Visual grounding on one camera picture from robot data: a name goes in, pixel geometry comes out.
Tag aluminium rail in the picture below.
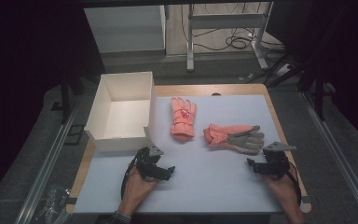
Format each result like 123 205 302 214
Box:
13 96 82 224
301 92 358 224

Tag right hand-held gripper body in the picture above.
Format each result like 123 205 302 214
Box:
255 141 297 180

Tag white cabinet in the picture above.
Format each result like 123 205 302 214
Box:
83 4 167 54

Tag black floor bracket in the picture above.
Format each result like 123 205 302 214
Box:
64 124 86 147

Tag person's left hand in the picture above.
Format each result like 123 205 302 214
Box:
117 164 160 216

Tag white metal desk frame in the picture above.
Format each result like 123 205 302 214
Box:
186 2 275 73

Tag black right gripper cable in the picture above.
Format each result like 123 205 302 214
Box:
287 161 303 207

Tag pink winter glove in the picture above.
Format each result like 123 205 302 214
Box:
170 96 198 143
202 123 266 156

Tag person's right hand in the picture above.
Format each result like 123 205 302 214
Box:
264 167 300 203

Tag white cardboard box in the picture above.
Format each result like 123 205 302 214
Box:
83 71 157 153

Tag clear plastic bag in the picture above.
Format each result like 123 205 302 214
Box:
32 186 73 224

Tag black floor cables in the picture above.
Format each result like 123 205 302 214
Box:
180 3 286 54

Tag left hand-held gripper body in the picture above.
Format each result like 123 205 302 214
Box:
135 143 169 181

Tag light blue table mat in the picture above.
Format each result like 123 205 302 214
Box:
74 94 306 215

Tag black metal stand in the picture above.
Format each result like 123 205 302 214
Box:
297 60 337 122
50 69 87 125

